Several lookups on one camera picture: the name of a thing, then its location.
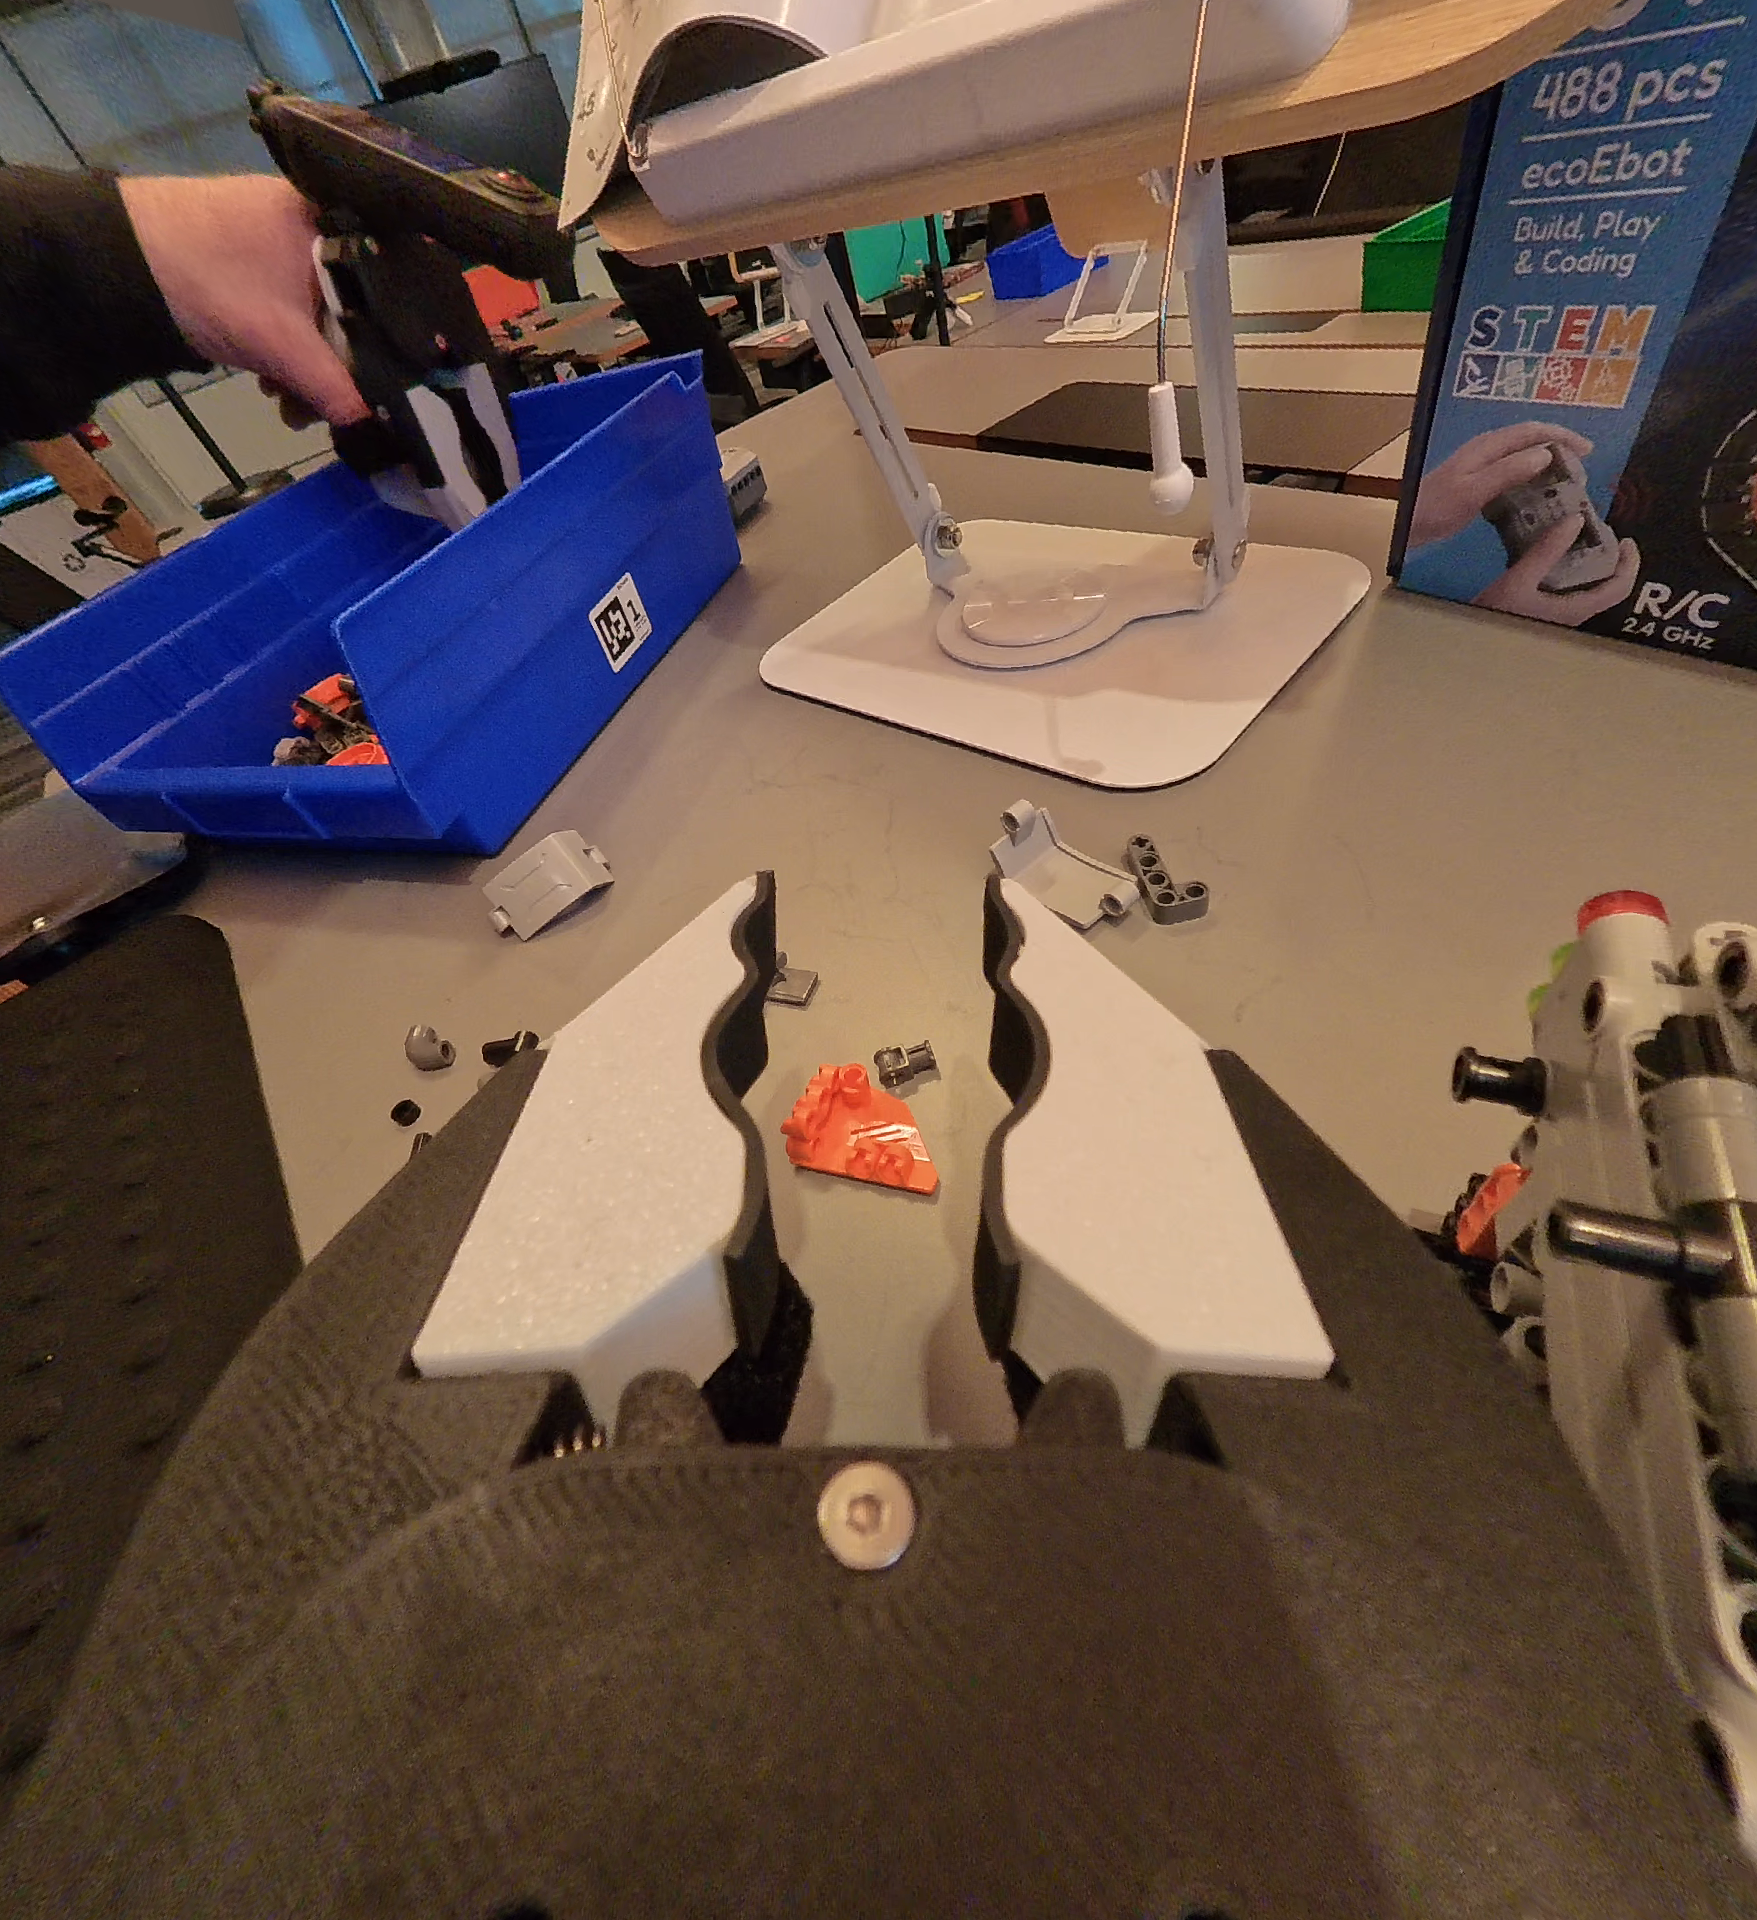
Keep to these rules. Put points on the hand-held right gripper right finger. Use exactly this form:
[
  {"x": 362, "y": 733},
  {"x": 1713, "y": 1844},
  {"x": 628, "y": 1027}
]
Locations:
[{"x": 1163, "y": 1200}]

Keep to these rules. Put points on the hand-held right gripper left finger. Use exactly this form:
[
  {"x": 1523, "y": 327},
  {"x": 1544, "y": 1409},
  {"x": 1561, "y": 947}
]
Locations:
[{"x": 580, "y": 1200}]

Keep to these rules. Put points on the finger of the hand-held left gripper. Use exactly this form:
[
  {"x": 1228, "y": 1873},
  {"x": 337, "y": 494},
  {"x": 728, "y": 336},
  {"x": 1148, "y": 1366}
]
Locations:
[
  {"x": 436, "y": 466},
  {"x": 493, "y": 435}
]

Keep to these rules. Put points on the blue bin with square tag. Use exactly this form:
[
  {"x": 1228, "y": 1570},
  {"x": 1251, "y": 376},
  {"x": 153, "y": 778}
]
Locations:
[{"x": 521, "y": 631}]

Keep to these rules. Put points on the pile of small brick parts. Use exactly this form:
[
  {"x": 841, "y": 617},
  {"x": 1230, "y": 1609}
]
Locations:
[{"x": 335, "y": 728}]

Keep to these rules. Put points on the grey orange toy brick assembly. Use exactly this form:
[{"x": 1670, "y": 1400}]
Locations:
[{"x": 1721, "y": 1200}]

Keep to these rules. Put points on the grey elbow connector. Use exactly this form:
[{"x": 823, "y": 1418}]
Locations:
[{"x": 431, "y": 1046}]

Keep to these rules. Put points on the grey track link piece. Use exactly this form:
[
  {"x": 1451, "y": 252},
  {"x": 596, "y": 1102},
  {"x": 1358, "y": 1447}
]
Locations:
[{"x": 800, "y": 984}]

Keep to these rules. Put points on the person's left forearm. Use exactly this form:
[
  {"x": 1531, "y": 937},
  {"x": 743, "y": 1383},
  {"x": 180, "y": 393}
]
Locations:
[{"x": 26, "y": 299}]

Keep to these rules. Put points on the person's left hand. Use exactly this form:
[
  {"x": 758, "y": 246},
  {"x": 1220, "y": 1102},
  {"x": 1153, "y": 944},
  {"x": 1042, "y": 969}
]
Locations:
[{"x": 234, "y": 288}]

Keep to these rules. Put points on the dark monitor screen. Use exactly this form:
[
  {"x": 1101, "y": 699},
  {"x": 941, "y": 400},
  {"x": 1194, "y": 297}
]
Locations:
[{"x": 507, "y": 106}]

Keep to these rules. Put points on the small black connector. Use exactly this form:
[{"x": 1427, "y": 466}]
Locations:
[{"x": 514, "y": 1046}]

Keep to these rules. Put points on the printed instruction booklet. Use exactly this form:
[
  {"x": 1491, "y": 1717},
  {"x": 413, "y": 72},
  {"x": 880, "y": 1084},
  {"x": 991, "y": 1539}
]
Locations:
[{"x": 624, "y": 89}]

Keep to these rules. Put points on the orange brick panel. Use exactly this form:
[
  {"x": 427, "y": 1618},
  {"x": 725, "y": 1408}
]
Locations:
[{"x": 852, "y": 1137}]

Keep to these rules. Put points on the small grey brick connector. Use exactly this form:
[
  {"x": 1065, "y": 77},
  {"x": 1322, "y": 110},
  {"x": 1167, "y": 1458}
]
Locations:
[{"x": 906, "y": 1061}]

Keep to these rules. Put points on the light grey flat brick panel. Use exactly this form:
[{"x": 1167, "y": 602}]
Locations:
[{"x": 547, "y": 882}]

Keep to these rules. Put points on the grey brick beam with holes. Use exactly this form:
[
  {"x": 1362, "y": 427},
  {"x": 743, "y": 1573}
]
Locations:
[{"x": 1167, "y": 878}]

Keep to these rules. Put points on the light grey curved brick panel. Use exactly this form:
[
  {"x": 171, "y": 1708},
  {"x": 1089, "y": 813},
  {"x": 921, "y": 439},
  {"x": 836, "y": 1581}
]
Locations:
[{"x": 1053, "y": 857}]

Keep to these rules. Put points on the white book stand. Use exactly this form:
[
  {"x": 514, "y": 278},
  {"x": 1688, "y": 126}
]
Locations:
[{"x": 1059, "y": 662}]

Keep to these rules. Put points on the brown background table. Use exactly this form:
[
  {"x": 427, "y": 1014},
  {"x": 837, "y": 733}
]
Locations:
[{"x": 1122, "y": 390}]

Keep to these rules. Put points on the dark robot kit box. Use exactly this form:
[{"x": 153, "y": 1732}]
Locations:
[{"x": 1628, "y": 331}]

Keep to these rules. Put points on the grey armrest bracket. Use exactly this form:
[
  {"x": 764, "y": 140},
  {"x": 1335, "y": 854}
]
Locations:
[{"x": 55, "y": 886}]

